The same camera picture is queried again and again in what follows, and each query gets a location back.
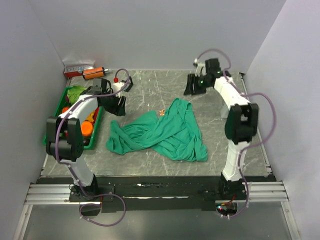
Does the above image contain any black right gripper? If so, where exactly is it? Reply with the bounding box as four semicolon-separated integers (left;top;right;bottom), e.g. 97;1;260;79
183;74;211;97

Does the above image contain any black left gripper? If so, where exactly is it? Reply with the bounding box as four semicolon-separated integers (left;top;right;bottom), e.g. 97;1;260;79
101;90;127;117

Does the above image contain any gold brooch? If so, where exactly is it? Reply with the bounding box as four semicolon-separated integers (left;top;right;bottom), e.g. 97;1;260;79
159;109;165;116

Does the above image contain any green garment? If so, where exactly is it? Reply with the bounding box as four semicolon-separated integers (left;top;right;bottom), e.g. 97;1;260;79
106;98;208;162

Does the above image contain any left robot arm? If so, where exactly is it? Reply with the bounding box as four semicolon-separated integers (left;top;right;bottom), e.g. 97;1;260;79
46;78;130;201

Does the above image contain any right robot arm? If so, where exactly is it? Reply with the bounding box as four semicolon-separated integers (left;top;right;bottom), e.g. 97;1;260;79
183;58;259;200

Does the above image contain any yellow pepper toy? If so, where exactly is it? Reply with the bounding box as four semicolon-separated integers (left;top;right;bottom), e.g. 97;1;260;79
86;108;99;125

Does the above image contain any orange carrot toy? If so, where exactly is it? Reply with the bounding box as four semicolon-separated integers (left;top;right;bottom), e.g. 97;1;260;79
80;120;94;138

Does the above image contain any orange cylindrical tool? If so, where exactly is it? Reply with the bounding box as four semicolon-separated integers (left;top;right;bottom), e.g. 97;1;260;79
82;67;109;80

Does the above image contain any green lettuce toy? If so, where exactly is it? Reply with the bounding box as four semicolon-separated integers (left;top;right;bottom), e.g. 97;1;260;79
66;85;86;105

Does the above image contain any purple eggplant toy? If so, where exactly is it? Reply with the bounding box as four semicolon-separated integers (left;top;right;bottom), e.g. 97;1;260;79
83;138;90;146

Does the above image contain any orange pepper toy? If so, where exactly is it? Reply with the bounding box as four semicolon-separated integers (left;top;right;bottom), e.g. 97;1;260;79
61;106;71;114

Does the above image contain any red white box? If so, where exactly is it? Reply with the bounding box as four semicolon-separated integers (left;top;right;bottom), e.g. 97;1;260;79
63;64;94;78

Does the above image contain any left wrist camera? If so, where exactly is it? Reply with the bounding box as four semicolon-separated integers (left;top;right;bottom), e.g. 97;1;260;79
111;81;126;98

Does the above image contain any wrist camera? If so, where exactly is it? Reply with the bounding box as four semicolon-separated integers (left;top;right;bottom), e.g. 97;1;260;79
193;58;207;77
111;81;126;98

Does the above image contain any black wire stand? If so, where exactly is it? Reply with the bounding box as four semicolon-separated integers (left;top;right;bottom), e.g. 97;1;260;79
121;76;134;92

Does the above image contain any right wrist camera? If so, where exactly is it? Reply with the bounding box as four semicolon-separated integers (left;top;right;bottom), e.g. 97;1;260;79
193;58;207;77

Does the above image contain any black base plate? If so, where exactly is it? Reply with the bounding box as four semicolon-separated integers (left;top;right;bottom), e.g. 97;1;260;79
68;176;276;217

